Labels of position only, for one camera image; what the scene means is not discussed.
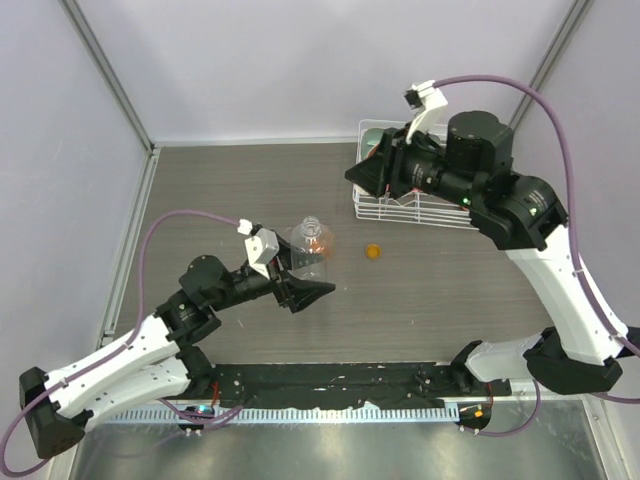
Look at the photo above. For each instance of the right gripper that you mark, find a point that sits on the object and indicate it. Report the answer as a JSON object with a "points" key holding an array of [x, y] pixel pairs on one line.
{"points": [[386, 167]]}

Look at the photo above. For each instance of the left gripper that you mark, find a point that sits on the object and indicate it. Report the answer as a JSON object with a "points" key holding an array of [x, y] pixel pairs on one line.
{"points": [[289, 290]]}

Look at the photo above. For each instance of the clear bottle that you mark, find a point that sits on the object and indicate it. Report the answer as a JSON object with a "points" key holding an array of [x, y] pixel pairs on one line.
{"points": [[305, 264]]}

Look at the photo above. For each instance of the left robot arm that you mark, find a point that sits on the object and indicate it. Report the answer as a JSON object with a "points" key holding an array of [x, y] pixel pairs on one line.
{"points": [[158, 359]]}

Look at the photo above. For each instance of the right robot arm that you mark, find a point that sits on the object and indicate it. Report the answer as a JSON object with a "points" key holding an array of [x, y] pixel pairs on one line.
{"points": [[525, 219]]}

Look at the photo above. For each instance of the orange filled bottle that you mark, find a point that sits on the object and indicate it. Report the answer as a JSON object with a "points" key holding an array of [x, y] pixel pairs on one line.
{"points": [[322, 242]]}

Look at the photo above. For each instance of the orange bottle cap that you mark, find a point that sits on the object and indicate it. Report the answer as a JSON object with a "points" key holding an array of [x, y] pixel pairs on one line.
{"points": [[373, 251]]}

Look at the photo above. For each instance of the teal square plate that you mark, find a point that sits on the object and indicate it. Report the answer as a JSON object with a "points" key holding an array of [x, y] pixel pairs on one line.
{"points": [[370, 138]]}

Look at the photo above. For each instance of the white wire dish rack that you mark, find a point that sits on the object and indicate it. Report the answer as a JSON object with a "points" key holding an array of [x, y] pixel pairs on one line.
{"points": [[413, 208]]}

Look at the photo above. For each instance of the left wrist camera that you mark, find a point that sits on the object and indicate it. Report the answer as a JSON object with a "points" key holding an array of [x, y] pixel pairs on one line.
{"points": [[261, 248]]}

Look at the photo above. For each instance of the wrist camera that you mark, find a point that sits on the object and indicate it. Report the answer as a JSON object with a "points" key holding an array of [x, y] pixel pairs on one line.
{"points": [[261, 248], [427, 103]]}

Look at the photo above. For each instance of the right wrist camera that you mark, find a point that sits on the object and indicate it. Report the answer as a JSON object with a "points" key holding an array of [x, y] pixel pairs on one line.
{"points": [[427, 103]]}

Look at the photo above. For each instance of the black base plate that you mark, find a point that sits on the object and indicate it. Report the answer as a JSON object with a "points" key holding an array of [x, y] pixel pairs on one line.
{"points": [[339, 386]]}

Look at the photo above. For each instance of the white cable duct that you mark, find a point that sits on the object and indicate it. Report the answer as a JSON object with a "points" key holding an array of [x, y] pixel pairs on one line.
{"points": [[368, 413]]}

